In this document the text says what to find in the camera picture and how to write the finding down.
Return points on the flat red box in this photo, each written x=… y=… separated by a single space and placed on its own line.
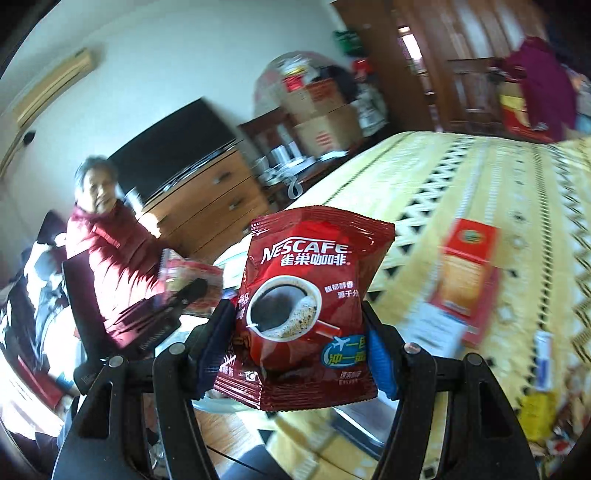
x=485 y=318

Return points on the blue white small box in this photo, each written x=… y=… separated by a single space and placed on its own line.
x=545 y=360

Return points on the yellow snack packet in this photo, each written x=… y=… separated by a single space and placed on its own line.
x=538 y=415

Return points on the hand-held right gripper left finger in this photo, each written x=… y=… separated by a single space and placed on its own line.
x=212 y=350

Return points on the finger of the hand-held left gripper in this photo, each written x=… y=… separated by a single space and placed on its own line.
x=184 y=295

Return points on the red bag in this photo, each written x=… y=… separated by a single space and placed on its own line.
x=362 y=69

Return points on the dark wooden chair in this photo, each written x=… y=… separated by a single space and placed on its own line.
x=265 y=134

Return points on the round patterned board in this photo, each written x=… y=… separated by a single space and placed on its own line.
x=277 y=74

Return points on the glass bowl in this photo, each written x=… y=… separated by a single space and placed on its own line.
x=210 y=404

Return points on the wooden dresser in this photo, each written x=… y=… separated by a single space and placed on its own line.
x=203 y=207

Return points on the black white printed cloth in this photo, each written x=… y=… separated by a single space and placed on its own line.
x=27 y=300

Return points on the wooden wardrobe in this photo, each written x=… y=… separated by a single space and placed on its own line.
x=461 y=46

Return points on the cardboard box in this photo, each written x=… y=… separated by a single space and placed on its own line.
x=314 y=99
x=325 y=131

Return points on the dark wooden side table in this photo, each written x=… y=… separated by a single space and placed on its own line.
x=286 y=168

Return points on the black television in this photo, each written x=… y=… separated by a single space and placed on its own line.
x=171 y=143

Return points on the yellow patterned bed sheet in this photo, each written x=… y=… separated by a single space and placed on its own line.
x=461 y=184

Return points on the white printed box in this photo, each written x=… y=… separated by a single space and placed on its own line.
x=434 y=327

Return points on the red gold carton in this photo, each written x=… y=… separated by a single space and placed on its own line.
x=466 y=267

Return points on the green bag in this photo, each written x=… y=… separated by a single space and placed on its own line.
x=346 y=41

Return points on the red white snack packet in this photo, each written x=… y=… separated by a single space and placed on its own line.
x=194 y=272

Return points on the black shaver box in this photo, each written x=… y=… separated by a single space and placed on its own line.
x=360 y=429

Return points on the air conditioner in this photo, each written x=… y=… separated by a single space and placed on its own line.
x=51 y=83

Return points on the red coffee packet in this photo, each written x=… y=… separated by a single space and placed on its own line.
x=300 y=286

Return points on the maroon cloth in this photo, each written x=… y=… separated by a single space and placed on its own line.
x=545 y=87

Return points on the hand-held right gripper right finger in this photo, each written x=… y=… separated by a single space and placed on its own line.
x=383 y=364

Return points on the white plastic bag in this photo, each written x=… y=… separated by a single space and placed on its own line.
x=374 y=106

